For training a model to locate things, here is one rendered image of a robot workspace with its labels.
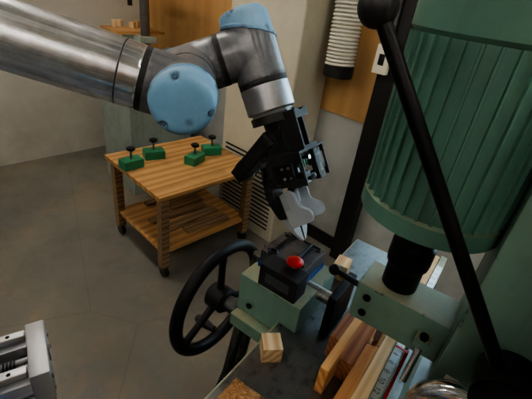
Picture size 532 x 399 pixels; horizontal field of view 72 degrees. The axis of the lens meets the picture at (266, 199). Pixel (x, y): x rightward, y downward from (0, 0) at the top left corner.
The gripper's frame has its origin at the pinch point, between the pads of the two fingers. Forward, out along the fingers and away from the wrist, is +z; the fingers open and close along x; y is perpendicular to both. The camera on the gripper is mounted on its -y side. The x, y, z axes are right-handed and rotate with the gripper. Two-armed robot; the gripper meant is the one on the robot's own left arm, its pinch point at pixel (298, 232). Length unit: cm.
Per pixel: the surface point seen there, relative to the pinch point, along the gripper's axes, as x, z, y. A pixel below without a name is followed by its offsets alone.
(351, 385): -9.0, 21.1, 8.4
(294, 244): 6.9, 5.3, -6.9
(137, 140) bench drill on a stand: 100, -33, -188
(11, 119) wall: 64, -77, -278
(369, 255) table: 28.9, 18.8, -3.5
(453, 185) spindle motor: -7.2, -7.2, 27.0
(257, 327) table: -4.7, 17.1, -12.4
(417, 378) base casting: 12.1, 37.4, 8.7
